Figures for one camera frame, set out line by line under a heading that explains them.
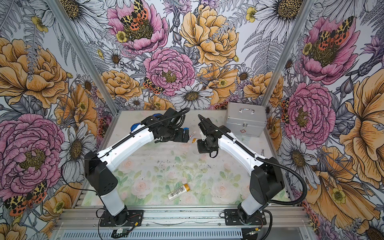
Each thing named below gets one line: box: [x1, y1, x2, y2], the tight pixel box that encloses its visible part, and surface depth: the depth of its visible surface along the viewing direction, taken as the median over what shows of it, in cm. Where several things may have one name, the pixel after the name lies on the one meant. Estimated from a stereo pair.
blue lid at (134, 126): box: [130, 122, 141, 132], surface depth 96 cm
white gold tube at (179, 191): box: [167, 183, 190, 201], surface depth 83 cm
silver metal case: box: [224, 102, 267, 138], surface depth 101 cm
